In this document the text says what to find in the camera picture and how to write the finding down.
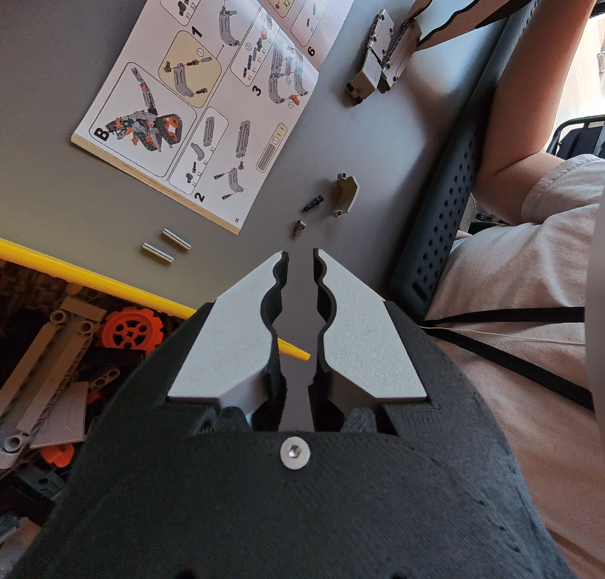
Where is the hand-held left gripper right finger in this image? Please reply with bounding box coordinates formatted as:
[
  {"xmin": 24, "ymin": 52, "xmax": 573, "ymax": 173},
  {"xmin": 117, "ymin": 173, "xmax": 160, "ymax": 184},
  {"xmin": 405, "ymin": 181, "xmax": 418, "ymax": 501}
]
[{"xmin": 308, "ymin": 249, "xmax": 429, "ymax": 431}]

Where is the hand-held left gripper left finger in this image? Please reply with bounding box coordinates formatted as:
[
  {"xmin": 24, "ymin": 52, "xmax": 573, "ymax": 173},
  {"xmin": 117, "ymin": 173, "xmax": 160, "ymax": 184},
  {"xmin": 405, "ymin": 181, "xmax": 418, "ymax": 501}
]
[{"xmin": 167, "ymin": 251, "xmax": 290, "ymax": 431}]

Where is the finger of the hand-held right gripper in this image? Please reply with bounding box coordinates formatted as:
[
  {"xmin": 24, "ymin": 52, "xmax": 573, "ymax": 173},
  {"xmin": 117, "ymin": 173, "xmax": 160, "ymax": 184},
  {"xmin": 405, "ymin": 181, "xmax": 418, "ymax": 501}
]
[
  {"xmin": 417, "ymin": 0, "xmax": 564, "ymax": 51},
  {"xmin": 403, "ymin": 0, "xmax": 493, "ymax": 39}
]

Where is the grey curved building piece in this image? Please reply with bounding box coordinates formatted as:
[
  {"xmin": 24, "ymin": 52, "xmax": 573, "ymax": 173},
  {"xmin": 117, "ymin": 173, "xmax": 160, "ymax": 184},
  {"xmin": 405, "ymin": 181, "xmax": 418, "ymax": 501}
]
[
  {"xmin": 378, "ymin": 18, "xmax": 424, "ymax": 95},
  {"xmin": 346, "ymin": 9, "xmax": 395, "ymax": 102}
]

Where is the yellow plastic bin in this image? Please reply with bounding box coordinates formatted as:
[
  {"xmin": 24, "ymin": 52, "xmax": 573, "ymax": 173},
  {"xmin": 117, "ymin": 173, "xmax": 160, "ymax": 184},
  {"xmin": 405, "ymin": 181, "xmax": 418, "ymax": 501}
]
[{"xmin": 0, "ymin": 238, "xmax": 313, "ymax": 579}]

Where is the small grey curved connector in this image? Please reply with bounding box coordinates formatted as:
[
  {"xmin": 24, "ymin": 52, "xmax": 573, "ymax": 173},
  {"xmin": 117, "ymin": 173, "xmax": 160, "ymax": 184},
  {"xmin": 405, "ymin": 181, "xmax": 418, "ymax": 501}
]
[{"xmin": 331, "ymin": 172, "xmax": 361, "ymax": 219}]

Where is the pile of building pieces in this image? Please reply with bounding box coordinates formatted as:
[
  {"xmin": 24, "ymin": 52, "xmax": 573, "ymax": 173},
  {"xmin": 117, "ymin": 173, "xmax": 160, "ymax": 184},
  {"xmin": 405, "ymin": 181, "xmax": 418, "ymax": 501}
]
[{"xmin": 0, "ymin": 262, "xmax": 185, "ymax": 570}]

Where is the person's right forearm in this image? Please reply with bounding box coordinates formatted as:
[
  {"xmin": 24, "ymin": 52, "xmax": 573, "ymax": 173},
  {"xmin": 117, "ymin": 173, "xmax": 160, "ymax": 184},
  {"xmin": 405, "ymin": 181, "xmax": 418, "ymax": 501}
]
[{"xmin": 473, "ymin": 0, "xmax": 605, "ymax": 225}]

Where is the orange gear piece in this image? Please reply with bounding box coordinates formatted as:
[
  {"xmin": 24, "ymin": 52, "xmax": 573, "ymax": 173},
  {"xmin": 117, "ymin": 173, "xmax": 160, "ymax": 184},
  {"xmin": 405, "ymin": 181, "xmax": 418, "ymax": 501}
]
[{"xmin": 100, "ymin": 306, "xmax": 164, "ymax": 357}]

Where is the person's beige shirt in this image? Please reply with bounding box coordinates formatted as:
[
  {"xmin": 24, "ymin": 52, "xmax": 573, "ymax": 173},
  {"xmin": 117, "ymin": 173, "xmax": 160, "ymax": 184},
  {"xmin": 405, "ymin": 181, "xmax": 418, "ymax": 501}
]
[{"xmin": 423, "ymin": 153, "xmax": 605, "ymax": 579}]

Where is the black perforated chair armrest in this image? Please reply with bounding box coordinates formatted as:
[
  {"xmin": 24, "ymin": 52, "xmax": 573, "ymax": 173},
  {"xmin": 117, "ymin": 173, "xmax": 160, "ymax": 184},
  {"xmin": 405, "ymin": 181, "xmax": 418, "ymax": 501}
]
[{"xmin": 390, "ymin": 0, "xmax": 544, "ymax": 322}]

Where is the building instruction booklet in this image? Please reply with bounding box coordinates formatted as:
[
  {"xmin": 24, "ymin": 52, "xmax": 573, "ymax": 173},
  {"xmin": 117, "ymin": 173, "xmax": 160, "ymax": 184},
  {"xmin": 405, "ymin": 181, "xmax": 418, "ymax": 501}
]
[{"xmin": 71, "ymin": 0, "xmax": 367, "ymax": 235}]

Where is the black chest strap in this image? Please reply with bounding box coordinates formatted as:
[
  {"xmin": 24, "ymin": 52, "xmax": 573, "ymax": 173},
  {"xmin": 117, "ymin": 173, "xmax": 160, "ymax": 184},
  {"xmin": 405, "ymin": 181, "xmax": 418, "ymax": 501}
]
[{"xmin": 423, "ymin": 307, "xmax": 595, "ymax": 412}]

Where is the white cable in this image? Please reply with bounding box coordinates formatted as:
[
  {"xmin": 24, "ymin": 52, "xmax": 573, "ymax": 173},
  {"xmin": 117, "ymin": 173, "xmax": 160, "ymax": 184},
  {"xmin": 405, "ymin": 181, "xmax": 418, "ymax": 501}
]
[{"xmin": 424, "ymin": 326, "xmax": 587, "ymax": 348}]

